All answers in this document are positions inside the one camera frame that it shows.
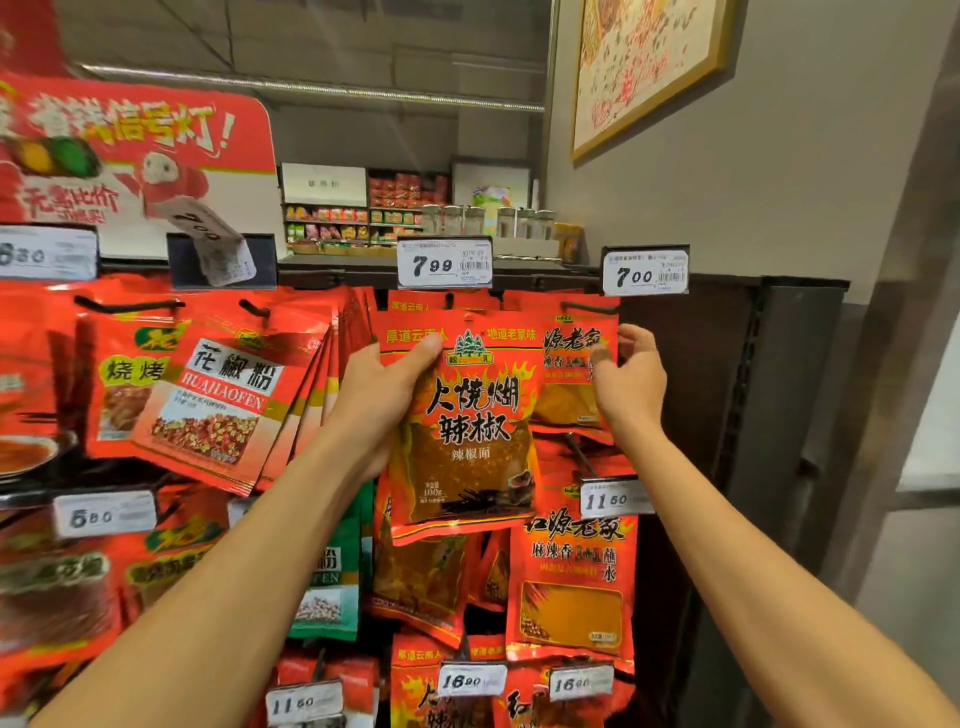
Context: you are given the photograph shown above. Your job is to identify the metal ceiling rail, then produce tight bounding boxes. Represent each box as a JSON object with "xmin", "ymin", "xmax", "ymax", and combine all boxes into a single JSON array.
[{"xmin": 75, "ymin": 63, "xmax": 546, "ymax": 116}]

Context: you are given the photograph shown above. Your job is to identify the rows of hanging red packets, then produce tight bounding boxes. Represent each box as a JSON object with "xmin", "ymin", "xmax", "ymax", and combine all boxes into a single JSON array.
[{"xmin": 0, "ymin": 285, "xmax": 647, "ymax": 728}]

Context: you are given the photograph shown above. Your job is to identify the person's right forearm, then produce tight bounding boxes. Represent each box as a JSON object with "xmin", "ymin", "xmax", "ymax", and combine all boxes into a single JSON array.
[{"xmin": 618, "ymin": 420, "xmax": 960, "ymax": 728}]

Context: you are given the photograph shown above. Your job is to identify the person's left hand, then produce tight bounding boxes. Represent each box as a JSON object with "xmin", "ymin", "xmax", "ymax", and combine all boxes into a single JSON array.
[{"xmin": 321, "ymin": 331, "xmax": 449, "ymax": 485}]

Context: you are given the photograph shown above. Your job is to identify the chili powder packet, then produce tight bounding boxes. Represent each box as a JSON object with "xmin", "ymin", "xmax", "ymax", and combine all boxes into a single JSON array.
[{"xmin": 378, "ymin": 310, "xmax": 548, "ymax": 546}]

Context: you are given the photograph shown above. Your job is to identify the red white promotion sign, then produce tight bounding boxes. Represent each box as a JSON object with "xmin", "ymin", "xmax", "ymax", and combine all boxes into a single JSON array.
[{"xmin": 0, "ymin": 72, "xmax": 281, "ymax": 261}]

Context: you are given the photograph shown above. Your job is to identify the person's right hand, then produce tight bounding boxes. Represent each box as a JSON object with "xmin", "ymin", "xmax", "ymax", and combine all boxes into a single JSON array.
[{"xmin": 588, "ymin": 322, "xmax": 671, "ymax": 447}]

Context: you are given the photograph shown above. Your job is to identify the green white-label packet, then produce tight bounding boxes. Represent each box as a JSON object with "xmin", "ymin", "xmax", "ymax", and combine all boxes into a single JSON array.
[{"xmin": 288, "ymin": 480, "xmax": 377, "ymax": 644}]

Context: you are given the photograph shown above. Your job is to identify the white picture poster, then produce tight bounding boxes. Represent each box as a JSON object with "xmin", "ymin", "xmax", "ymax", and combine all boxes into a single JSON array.
[{"xmin": 450, "ymin": 160, "xmax": 534, "ymax": 212}]

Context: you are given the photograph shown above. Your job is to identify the hanging display of seasoning packets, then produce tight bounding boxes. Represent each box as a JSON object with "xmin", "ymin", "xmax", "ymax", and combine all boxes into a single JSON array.
[{"xmin": 0, "ymin": 195, "xmax": 695, "ymax": 728}]

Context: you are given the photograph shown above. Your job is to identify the huajiao powder packets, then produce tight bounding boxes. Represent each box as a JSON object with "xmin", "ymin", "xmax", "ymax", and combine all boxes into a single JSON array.
[{"xmin": 132, "ymin": 300, "xmax": 377, "ymax": 500}]

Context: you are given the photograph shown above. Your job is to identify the framed wall poster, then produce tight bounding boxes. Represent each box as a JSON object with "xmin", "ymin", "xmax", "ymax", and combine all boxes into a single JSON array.
[{"xmin": 570, "ymin": 0, "xmax": 746, "ymax": 164}]

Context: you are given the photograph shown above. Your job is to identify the person's left forearm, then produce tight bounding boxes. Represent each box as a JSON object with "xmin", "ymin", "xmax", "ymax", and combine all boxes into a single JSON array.
[{"xmin": 30, "ymin": 450, "xmax": 384, "ymax": 728}]

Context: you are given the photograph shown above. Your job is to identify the red barbecue dip seasoning packet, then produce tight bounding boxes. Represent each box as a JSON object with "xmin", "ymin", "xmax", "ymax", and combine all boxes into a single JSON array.
[{"xmin": 78, "ymin": 292, "xmax": 194, "ymax": 461}]

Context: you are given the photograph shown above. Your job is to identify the distant shelf goods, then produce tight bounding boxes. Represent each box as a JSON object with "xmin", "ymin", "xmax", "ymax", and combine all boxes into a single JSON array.
[{"xmin": 280, "ymin": 160, "xmax": 590, "ymax": 266}]

